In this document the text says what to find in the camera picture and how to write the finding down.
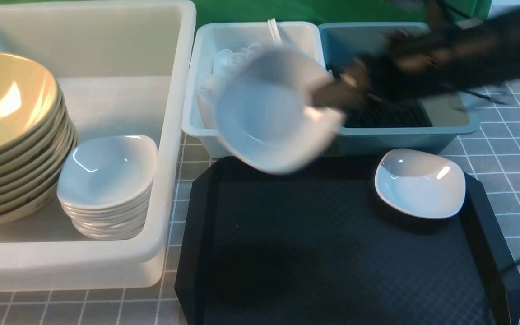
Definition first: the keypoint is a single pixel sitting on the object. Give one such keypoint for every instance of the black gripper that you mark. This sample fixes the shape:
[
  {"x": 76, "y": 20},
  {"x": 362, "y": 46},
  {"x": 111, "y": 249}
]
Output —
[{"x": 411, "y": 67}]

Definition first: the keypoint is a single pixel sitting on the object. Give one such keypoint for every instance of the white square dish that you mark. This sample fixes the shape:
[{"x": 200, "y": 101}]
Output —
[
  {"x": 264, "y": 114},
  {"x": 420, "y": 184}
]

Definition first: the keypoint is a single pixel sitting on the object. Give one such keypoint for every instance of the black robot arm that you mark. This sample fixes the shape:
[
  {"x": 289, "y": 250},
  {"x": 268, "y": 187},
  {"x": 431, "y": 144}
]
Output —
[{"x": 485, "y": 54}]

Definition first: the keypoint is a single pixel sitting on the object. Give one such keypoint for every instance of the bundle of black chopsticks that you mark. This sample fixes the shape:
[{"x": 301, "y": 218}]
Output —
[{"x": 378, "y": 112}]

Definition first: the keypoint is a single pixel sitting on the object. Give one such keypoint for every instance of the blue chopstick tray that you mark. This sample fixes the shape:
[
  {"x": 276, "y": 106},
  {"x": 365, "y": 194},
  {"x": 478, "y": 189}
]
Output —
[{"x": 451, "y": 114}]

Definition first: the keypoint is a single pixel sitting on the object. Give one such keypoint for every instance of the pile of white spoons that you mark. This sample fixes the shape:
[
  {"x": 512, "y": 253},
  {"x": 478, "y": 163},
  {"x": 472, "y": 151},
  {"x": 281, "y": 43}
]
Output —
[{"x": 221, "y": 48}]

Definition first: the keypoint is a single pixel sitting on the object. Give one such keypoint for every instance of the white spoon tray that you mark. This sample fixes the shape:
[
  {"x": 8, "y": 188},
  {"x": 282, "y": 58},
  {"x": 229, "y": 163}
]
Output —
[{"x": 197, "y": 118}]

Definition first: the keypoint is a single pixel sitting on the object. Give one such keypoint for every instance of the black serving tray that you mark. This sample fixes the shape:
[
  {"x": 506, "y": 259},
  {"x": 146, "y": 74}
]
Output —
[{"x": 318, "y": 247}]

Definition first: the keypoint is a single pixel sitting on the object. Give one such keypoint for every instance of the green cloth backdrop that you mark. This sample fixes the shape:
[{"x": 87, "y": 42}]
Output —
[{"x": 314, "y": 11}]

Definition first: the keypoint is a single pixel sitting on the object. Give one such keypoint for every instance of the grey grid table mat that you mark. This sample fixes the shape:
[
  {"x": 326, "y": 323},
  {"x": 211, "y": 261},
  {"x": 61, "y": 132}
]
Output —
[{"x": 491, "y": 154}]

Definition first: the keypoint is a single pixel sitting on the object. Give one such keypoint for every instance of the large white plastic tub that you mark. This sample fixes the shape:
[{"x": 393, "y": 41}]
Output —
[{"x": 122, "y": 66}]

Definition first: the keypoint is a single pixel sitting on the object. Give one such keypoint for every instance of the stack of white dishes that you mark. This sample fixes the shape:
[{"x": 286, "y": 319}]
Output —
[{"x": 105, "y": 185}]

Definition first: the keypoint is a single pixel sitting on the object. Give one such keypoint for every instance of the stack of yellow bowls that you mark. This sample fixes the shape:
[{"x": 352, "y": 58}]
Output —
[{"x": 36, "y": 136}]

